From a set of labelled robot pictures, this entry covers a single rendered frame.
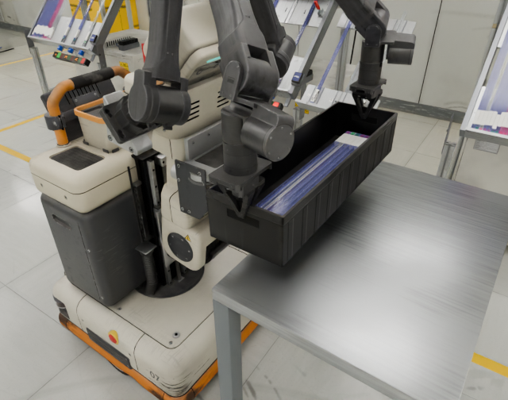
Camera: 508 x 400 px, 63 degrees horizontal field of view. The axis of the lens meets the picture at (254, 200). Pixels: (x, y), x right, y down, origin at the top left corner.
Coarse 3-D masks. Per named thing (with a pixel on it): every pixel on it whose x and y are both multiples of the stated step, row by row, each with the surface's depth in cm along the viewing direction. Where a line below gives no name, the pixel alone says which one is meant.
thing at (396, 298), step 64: (384, 192) 110; (448, 192) 110; (256, 256) 89; (320, 256) 89; (384, 256) 89; (448, 256) 89; (256, 320) 77; (320, 320) 74; (384, 320) 74; (448, 320) 74; (384, 384) 65; (448, 384) 64
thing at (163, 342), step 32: (224, 256) 167; (64, 288) 153; (160, 288) 154; (192, 288) 152; (64, 320) 161; (96, 320) 143; (128, 320) 140; (160, 320) 140; (192, 320) 140; (128, 352) 137; (160, 352) 130; (192, 352) 131; (160, 384) 133; (192, 384) 136
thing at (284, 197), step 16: (336, 144) 109; (352, 144) 109; (320, 160) 101; (336, 160) 101; (304, 176) 95; (320, 176) 95; (272, 192) 89; (288, 192) 89; (304, 192) 89; (272, 208) 84; (288, 208) 84
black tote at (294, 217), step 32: (320, 128) 112; (352, 128) 118; (384, 128) 103; (288, 160) 102; (352, 160) 91; (320, 192) 80; (224, 224) 80; (256, 224) 75; (288, 224) 72; (320, 224) 86; (288, 256) 77
